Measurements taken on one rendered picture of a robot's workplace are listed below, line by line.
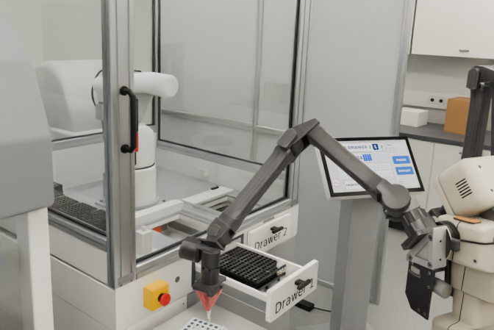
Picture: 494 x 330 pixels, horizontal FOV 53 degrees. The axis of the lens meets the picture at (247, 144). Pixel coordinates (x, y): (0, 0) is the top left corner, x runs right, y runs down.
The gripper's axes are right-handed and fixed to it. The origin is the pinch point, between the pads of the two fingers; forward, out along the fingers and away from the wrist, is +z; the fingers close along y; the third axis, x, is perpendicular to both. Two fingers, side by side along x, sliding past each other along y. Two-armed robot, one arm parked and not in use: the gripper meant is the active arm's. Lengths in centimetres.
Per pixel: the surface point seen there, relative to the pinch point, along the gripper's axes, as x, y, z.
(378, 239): 20, -180, 39
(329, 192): 8, -96, -13
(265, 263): 6.1, -29.3, -4.3
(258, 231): -6, -50, -6
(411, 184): 41, -128, -15
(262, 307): 14.1, -10.2, 0.7
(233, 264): -3.8, -23.5, -3.7
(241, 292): 5.5, -11.9, -1.0
